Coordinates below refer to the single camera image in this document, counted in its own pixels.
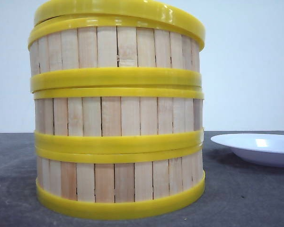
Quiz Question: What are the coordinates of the woven bamboo steamer lid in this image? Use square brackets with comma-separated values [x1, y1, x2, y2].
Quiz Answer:
[34, 0, 205, 49]

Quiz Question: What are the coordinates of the front bamboo steamer tray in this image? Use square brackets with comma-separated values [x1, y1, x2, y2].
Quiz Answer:
[36, 147, 205, 219]

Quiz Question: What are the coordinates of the white plate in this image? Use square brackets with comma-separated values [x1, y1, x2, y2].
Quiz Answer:
[211, 133, 284, 167]

